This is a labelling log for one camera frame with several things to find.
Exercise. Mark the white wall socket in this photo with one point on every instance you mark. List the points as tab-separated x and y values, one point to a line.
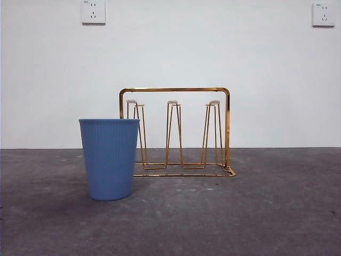
93	12
323	14

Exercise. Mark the blue ribbed plastic cup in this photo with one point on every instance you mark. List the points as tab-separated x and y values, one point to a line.
109	160

